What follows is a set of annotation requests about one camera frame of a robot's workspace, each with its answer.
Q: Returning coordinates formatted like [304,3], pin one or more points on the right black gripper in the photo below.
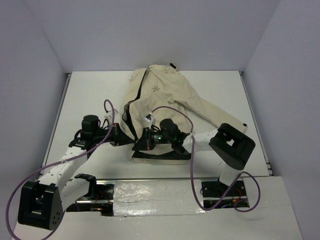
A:
[144,143]

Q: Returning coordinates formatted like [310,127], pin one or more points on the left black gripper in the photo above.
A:
[118,137]

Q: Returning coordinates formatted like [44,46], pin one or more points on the cream jacket with black zipper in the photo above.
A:
[164,93]

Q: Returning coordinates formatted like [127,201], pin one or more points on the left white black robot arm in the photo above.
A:
[43,202]

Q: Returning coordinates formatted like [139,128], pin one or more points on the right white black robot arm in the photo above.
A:
[231,145]

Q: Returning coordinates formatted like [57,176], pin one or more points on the white foam front board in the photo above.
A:
[172,214]

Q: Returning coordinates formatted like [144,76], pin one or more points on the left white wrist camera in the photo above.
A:
[109,115]

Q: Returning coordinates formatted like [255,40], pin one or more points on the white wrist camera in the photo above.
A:
[109,115]
[151,120]

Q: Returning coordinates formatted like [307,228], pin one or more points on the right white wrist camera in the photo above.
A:
[151,120]

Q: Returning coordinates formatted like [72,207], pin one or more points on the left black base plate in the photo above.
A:
[101,201]

